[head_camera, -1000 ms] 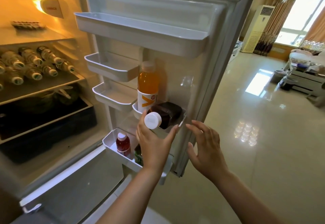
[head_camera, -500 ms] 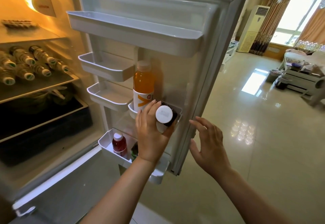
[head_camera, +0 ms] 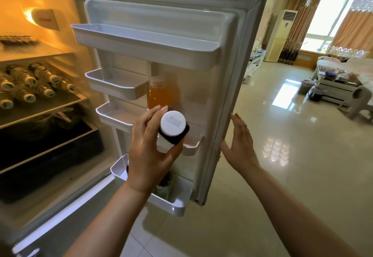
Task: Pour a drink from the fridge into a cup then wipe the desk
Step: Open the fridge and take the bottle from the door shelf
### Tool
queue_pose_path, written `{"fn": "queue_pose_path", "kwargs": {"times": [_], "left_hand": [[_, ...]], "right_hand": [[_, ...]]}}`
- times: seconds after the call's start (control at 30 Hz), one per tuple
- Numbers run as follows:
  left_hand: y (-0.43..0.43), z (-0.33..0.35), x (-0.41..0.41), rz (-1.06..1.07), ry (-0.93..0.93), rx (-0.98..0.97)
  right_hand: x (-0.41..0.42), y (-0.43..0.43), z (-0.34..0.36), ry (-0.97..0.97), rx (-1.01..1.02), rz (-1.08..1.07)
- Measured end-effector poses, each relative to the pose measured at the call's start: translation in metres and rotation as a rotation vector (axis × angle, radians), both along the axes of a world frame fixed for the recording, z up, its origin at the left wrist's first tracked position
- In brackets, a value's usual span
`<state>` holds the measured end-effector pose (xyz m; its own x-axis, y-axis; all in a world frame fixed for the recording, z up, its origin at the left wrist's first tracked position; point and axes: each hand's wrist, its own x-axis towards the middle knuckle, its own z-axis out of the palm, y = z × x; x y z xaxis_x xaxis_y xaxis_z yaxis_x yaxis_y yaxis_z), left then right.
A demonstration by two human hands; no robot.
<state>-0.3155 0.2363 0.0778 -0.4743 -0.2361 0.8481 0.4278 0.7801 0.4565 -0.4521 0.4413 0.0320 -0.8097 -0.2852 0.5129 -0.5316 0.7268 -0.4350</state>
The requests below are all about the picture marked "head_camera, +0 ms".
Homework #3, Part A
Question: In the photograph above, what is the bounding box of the black crisper drawer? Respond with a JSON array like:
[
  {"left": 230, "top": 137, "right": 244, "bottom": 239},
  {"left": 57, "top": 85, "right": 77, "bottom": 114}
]
[{"left": 0, "top": 131, "right": 105, "bottom": 203}]

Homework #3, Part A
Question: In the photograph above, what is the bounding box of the white coffee table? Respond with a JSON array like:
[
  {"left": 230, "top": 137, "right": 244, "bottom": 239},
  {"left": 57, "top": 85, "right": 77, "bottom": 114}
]
[{"left": 316, "top": 72, "right": 363, "bottom": 106}]

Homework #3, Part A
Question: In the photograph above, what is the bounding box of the row of green-capped bottles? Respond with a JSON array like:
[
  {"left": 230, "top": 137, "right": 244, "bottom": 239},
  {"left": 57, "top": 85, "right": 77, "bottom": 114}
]
[{"left": 0, "top": 63, "right": 76, "bottom": 110}]

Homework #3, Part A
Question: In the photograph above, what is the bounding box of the person's right hand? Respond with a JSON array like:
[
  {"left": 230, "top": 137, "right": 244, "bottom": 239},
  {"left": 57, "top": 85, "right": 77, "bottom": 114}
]
[{"left": 219, "top": 112, "right": 261, "bottom": 178}]

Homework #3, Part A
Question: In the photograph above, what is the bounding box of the person's left forearm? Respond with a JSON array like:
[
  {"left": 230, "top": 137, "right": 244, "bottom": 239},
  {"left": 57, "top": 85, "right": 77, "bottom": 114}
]
[{"left": 63, "top": 181, "right": 153, "bottom": 257}]

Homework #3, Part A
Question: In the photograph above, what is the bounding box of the green bottle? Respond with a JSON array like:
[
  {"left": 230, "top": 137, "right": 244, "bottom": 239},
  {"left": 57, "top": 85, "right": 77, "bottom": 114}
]
[{"left": 153, "top": 172, "right": 173, "bottom": 200}]

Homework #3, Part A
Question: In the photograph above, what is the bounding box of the person's right forearm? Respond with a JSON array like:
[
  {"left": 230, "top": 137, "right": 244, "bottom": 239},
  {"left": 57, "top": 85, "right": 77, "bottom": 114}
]
[{"left": 242, "top": 165, "right": 362, "bottom": 257}]

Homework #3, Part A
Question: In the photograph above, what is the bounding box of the grey bin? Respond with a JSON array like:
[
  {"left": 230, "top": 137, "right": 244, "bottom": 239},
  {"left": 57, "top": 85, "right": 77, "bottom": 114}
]
[
  {"left": 298, "top": 79, "right": 316, "bottom": 95},
  {"left": 308, "top": 86, "right": 328, "bottom": 102}
]

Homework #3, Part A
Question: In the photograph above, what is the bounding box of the white door shelf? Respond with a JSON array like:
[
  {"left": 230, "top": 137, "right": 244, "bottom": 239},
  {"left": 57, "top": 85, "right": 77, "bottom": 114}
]
[
  {"left": 71, "top": 24, "right": 222, "bottom": 71},
  {"left": 157, "top": 124, "right": 205, "bottom": 157},
  {"left": 110, "top": 153, "right": 193, "bottom": 217},
  {"left": 85, "top": 68, "right": 149, "bottom": 100},
  {"left": 96, "top": 99, "right": 152, "bottom": 133}
]

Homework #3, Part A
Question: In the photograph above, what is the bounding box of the brown patterned curtain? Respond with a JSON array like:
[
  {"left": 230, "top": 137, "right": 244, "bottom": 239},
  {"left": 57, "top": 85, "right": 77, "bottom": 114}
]
[
  {"left": 328, "top": 0, "right": 373, "bottom": 60},
  {"left": 278, "top": 0, "right": 330, "bottom": 65}
]

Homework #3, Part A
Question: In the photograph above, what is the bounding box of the white plastic stool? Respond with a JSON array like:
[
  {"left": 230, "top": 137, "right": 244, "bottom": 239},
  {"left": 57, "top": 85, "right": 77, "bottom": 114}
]
[{"left": 338, "top": 86, "right": 373, "bottom": 120}]

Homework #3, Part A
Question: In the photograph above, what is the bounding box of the glass refrigerator shelf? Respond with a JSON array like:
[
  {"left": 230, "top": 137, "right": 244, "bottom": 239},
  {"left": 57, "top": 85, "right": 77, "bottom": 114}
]
[
  {"left": 0, "top": 90, "right": 88, "bottom": 130},
  {"left": 0, "top": 41, "right": 75, "bottom": 64},
  {"left": 0, "top": 119, "right": 99, "bottom": 175}
]

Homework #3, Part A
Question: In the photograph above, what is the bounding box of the dark plastic bag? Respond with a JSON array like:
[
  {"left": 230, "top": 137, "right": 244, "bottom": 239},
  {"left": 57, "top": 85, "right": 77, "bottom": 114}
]
[{"left": 17, "top": 107, "right": 85, "bottom": 132}]

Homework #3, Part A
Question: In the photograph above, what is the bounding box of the white television stand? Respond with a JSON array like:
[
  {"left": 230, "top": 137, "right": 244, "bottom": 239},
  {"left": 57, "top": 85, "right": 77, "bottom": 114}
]
[{"left": 242, "top": 48, "right": 267, "bottom": 85}]

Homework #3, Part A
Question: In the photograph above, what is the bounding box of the white refrigerator door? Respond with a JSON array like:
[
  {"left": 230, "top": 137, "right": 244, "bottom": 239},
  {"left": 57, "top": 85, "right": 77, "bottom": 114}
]
[{"left": 71, "top": 0, "right": 270, "bottom": 217}]

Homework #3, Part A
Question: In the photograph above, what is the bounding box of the orange juice bottle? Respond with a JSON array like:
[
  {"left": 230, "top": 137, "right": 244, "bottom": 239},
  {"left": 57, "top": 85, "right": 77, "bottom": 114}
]
[{"left": 146, "top": 76, "right": 171, "bottom": 110}]

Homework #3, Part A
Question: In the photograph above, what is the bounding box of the person's left hand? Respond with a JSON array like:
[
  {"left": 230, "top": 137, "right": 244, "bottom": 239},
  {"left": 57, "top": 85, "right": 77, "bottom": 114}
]
[{"left": 126, "top": 104, "right": 185, "bottom": 196}]

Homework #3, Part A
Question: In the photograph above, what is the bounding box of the pale sofa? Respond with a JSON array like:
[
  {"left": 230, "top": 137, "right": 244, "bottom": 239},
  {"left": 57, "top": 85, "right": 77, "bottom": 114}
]
[{"left": 316, "top": 55, "right": 373, "bottom": 91}]

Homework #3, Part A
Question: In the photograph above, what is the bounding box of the dark juice bottle white cap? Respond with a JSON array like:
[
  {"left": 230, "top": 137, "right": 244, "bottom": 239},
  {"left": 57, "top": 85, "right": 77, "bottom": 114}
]
[{"left": 156, "top": 107, "right": 190, "bottom": 154}]

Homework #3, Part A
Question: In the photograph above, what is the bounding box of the bright window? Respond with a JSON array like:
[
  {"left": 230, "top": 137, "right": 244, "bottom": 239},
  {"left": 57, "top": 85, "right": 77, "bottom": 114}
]
[{"left": 300, "top": 0, "right": 361, "bottom": 53}]

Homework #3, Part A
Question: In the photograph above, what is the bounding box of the white refrigerator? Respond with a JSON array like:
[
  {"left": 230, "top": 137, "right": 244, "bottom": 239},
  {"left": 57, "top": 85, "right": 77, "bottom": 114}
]
[{"left": 0, "top": 0, "right": 146, "bottom": 257}]

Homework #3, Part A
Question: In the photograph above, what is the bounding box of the white standing air conditioner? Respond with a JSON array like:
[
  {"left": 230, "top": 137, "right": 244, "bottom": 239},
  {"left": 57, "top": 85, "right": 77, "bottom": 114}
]
[{"left": 263, "top": 9, "right": 298, "bottom": 63}]

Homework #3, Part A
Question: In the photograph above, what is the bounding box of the white fridge lamp housing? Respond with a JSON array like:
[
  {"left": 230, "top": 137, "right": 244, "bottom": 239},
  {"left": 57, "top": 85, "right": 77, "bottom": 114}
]
[{"left": 22, "top": 8, "right": 61, "bottom": 32}]

